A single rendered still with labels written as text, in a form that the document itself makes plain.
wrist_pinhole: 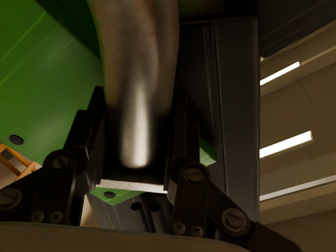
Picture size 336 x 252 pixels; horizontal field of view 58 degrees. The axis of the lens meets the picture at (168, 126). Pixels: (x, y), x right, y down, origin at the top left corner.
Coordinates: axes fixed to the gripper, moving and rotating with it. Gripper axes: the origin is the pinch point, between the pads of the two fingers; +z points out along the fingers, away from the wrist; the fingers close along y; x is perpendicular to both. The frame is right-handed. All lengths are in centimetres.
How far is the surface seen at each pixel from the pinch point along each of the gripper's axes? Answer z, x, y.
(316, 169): 165, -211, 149
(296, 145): 262, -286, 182
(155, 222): 2.1, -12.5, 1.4
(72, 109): 4.2, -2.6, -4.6
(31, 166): 298, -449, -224
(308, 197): 212, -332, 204
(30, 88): 4.2, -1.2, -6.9
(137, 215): 2.4, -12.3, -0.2
